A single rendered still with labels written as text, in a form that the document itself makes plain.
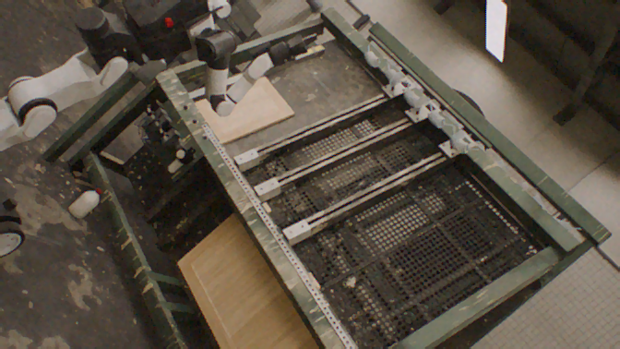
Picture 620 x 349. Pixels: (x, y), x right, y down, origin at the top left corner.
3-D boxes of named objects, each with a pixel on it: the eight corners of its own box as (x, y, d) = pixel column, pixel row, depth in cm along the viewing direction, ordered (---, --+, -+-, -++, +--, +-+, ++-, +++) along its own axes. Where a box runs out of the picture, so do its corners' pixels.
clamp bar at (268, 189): (252, 192, 272) (249, 163, 253) (426, 113, 313) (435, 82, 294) (261, 206, 267) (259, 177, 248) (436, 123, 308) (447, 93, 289)
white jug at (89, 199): (65, 204, 293) (90, 181, 291) (79, 209, 302) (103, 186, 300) (71, 217, 288) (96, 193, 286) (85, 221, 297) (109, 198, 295)
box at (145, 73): (125, 64, 303) (147, 43, 301) (138, 74, 313) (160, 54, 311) (132, 76, 297) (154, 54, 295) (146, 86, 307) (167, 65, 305)
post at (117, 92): (42, 153, 312) (130, 69, 304) (51, 157, 317) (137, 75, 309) (44, 160, 309) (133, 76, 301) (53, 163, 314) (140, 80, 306)
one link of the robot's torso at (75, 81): (13, 119, 193) (120, 52, 199) (-5, 88, 199) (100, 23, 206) (37, 137, 207) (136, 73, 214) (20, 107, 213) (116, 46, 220)
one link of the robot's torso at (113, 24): (82, 36, 186) (126, 14, 191) (67, 14, 191) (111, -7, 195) (109, 82, 211) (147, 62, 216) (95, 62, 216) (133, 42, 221)
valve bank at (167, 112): (125, 115, 297) (154, 87, 294) (141, 125, 309) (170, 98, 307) (156, 174, 271) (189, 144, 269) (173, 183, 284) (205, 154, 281)
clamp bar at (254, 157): (232, 162, 284) (229, 133, 265) (402, 90, 324) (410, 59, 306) (241, 175, 279) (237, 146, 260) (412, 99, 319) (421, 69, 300)
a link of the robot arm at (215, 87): (208, 119, 224) (212, 73, 210) (198, 103, 232) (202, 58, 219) (232, 116, 229) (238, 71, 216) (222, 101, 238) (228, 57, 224)
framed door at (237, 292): (179, 263, 297) (176, 262, 295) (249, 201, 291) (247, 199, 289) (252, 405, 251) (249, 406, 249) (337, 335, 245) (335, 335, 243)
